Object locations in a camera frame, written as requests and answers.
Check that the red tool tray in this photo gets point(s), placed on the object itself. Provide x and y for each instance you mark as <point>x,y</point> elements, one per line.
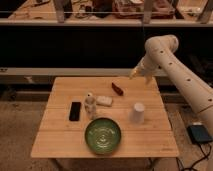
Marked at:
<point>135,9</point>

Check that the green ceramic bowl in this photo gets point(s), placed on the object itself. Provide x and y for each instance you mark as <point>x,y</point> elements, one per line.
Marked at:
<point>102,136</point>

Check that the white paper cup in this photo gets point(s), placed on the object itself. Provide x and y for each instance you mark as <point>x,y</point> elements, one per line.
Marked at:
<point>137,113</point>

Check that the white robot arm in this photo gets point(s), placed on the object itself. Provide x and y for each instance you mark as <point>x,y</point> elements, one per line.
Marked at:
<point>160,52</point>

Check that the long workbench shelf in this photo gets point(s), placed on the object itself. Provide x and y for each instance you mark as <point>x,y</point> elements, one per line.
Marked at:
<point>100,13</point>

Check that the black foot pedal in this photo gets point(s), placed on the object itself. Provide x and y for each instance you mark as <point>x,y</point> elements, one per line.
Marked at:
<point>199,134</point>

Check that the white figurine bottle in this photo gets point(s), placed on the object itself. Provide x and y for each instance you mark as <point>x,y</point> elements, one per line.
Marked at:
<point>90,106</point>

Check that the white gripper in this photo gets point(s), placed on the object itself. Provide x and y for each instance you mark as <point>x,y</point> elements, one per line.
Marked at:
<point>141,69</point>

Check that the white soap bar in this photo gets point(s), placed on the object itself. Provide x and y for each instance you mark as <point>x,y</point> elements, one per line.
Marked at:
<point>104,101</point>

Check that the black smartphone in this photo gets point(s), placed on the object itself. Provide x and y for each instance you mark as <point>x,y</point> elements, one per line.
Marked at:
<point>75,111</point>

